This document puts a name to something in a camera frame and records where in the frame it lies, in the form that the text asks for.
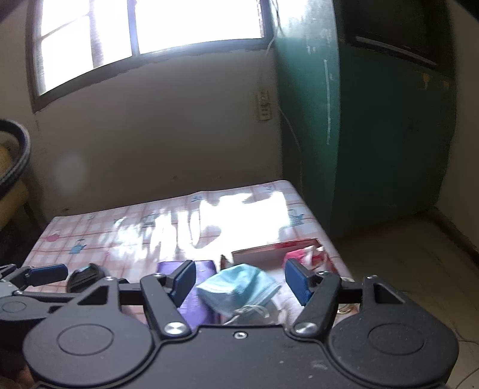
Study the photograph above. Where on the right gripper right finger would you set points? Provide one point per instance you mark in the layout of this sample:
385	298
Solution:
317	292

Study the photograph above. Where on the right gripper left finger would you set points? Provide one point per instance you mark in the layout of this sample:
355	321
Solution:
164	294

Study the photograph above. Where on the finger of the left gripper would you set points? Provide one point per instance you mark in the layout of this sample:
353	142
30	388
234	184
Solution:
84	277
45	275

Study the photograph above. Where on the light blue face mask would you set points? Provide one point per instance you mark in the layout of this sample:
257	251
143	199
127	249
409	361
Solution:
239	289

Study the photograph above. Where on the pink sock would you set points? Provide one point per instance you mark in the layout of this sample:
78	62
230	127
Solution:
311	257

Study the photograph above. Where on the purple packet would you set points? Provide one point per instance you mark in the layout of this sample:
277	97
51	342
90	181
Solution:
194	309

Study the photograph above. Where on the pink cardboard box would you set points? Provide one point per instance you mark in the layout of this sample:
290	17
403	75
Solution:
270	257

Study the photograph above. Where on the pink checkered tablecloth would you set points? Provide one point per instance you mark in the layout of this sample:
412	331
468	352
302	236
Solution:
137	240

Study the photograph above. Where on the woven rattan chair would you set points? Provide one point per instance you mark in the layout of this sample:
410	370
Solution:
14	193

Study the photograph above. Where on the green cabinet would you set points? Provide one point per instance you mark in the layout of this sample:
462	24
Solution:
366	91

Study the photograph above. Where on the window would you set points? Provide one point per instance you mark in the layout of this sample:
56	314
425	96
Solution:
75	44

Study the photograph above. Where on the wall power outlet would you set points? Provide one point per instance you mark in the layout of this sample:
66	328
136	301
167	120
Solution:
263	106

